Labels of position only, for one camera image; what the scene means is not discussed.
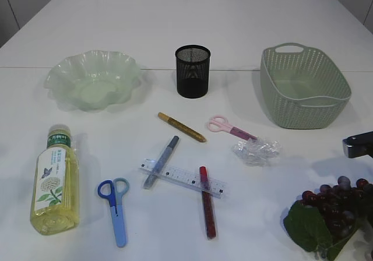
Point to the blue-grey glitter pen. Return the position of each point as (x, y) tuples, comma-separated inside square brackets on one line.
[(150, 180)]

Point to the purple artificial grape bunch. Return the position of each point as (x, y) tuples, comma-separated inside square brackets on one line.
[(324, 222)]

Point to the clear plastic sheet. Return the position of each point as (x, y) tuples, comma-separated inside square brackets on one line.
[(259, 152)]

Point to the black mesh pen holder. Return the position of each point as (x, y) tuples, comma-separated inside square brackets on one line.
[(192, 62)]

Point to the yellow tea bottle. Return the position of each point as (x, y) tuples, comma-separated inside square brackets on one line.
[(55, 201)]

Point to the blue scissors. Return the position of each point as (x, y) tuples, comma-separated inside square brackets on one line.
[(115, 198)]

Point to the pink scissors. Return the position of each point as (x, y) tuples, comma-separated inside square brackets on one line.
[(220, 123)]

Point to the clear plastic ruler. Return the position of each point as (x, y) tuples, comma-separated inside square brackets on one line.
[(187, 179)]

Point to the red glitter pen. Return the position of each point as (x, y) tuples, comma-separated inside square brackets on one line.
[(207, 204)]

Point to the gold glitter pen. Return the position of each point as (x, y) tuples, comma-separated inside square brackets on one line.
[(181, 127)]

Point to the green woven plastic basket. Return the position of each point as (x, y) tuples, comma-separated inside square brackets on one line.
[(302, 87)]

